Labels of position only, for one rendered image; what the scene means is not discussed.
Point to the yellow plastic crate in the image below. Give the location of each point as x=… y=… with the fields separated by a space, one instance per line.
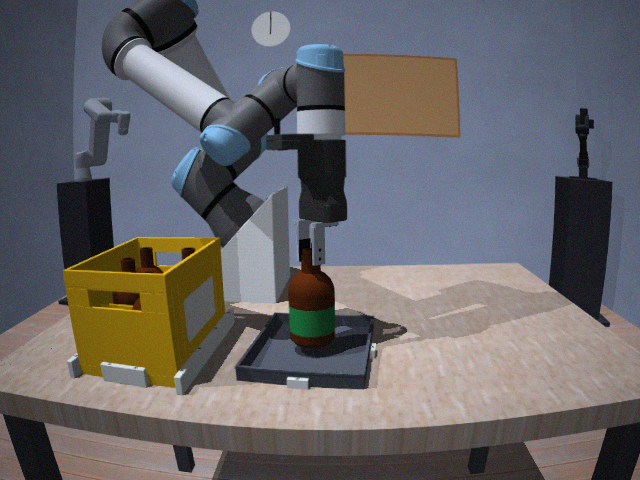
x=179 y=307

